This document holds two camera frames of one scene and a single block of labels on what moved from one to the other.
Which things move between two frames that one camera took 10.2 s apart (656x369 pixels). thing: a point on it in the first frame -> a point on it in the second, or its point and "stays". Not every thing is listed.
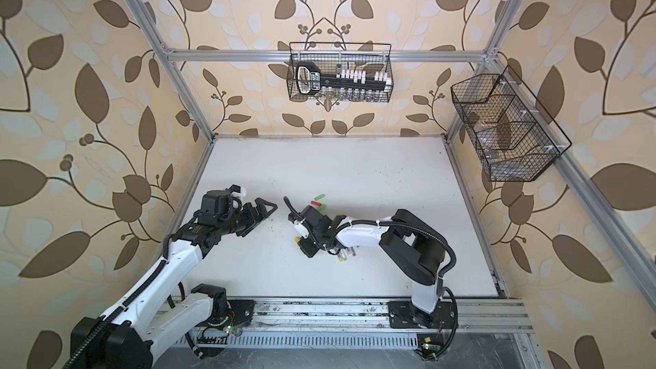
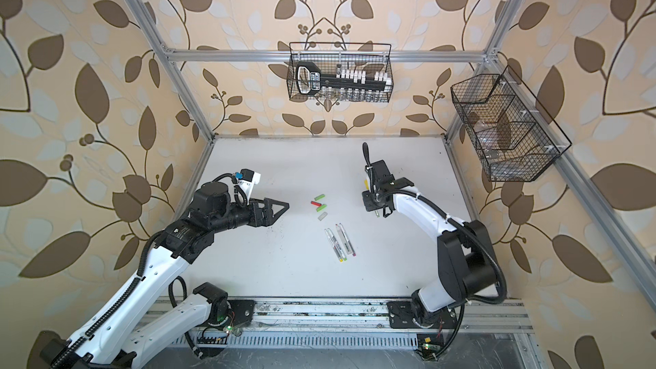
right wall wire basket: x=513 y=136 stays
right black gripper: x=308 y=250 -> x=368 y=203
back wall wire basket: x=341 y=72 stays
